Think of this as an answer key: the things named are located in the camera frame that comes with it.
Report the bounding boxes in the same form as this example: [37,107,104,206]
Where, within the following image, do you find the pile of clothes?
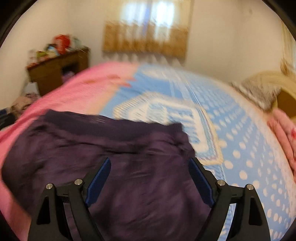
[10,92,39,112]

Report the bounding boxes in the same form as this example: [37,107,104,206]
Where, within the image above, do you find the purple quilted jacket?
[1,109,212,241]

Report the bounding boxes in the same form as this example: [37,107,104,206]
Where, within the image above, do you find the beige patterned curtain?
[103,0,193,60]

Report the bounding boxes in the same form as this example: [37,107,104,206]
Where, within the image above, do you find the grey white pillow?
[232,72,287,111]

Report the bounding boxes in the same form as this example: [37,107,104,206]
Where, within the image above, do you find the brown wooden desk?
[26,47,90,96]

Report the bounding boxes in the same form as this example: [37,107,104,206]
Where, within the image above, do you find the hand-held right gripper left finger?
[28,158,112,241]

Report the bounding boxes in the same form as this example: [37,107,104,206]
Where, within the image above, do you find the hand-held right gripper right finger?
[188,158,271,241]

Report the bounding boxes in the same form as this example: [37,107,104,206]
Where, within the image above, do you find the blue printed blanket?
[97,64,296,241]

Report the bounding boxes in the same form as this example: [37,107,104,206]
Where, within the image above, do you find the pink folded quilt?
[268,108,296,164]

